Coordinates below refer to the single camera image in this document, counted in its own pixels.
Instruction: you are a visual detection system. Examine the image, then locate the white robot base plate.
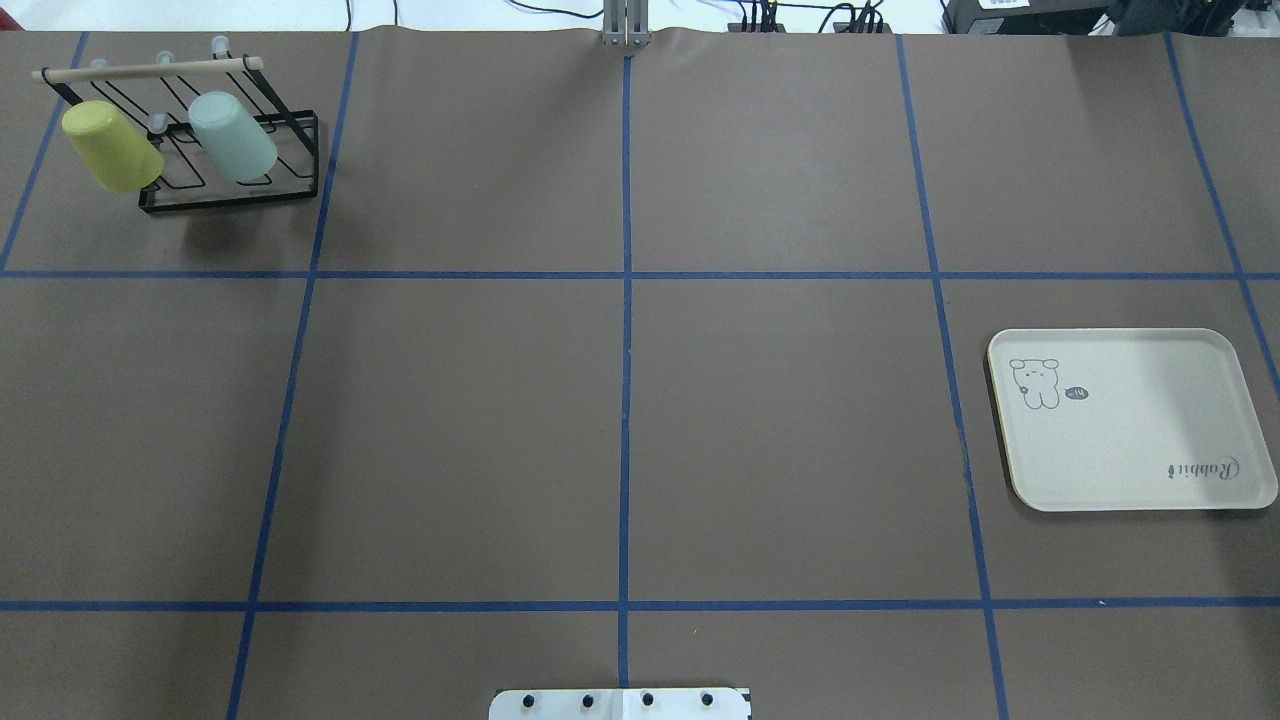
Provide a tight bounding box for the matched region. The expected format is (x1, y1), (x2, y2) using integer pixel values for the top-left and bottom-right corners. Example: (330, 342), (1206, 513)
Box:
(488, 687), (753, 719)

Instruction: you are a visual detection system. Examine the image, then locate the pale green cup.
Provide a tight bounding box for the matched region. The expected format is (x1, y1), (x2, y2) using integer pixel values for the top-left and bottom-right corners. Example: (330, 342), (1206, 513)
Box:
(188, 91), (278, 183)

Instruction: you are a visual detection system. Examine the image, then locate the yellow cup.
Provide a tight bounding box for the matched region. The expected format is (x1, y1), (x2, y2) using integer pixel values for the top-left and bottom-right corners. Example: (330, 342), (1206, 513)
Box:
(60, 100), (165, 193)

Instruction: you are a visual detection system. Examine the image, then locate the cream rabbit tray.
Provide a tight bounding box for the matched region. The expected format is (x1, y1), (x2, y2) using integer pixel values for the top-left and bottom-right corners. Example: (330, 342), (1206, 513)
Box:
(986, 328), (1277, 512)

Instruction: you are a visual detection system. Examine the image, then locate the black wire cup rack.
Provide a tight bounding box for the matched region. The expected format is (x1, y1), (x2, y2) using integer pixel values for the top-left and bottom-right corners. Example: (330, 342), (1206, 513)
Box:
(31, 36), (320, 214)

